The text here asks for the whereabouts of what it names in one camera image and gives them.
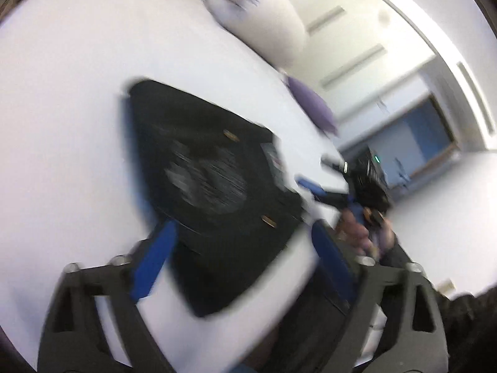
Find black pants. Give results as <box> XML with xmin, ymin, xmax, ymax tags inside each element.
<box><xmin>128</xmin><ymin>79</ymin><xmax>303</xmax><ymax>317</ymax></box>

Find dark sleeve forearm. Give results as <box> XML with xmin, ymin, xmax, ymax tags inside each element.
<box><xmin>381</xmin><ymin>238</ymin><xmax>497</xmax><ymax>373</ymax></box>

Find person's right hand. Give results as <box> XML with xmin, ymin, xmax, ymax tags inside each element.
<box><xmin>335</xmin><ymin>209</ymin><xmax>395</xmax><ymax>259</ymax></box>

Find purple cushion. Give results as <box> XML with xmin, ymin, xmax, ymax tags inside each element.
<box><xmin>285</xmin><ymin>76</ymin><xmax>338</xmax><ymax>136</ymax></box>

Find white pillow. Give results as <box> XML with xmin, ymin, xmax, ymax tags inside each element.
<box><xmin>205</xmin><ymin>0</ymin><xmax>308</xmax><ymax>68</ymax></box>

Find white bed sheet mattress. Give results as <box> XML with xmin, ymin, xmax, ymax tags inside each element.
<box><xmin>1</xmin><ymin>0</ymin><xmax>344</xmax><ymax>366</ymax></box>

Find white wardrobe with handles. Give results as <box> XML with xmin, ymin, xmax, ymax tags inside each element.
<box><xmin>288</xmin><ymin>0</ymin><xmax>435</xmax><ymax>149</ymax></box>

